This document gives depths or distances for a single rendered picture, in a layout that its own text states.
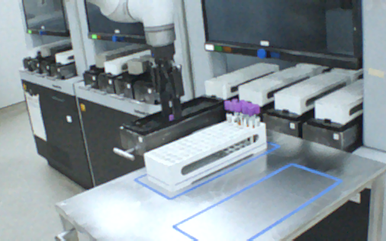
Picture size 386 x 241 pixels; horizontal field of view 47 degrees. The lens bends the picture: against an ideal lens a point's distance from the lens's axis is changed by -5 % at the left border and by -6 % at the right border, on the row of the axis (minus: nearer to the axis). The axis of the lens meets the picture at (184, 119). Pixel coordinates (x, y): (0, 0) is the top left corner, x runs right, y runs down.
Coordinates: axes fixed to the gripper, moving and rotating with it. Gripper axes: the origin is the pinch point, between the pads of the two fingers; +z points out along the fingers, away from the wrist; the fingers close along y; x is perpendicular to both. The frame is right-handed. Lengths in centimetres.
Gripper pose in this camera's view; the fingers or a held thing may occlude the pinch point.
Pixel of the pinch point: (171, 107)
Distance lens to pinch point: 147.2
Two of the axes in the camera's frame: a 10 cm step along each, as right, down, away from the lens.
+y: -6.4, -1.8, 7.5
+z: 1.3, 9.3, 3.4
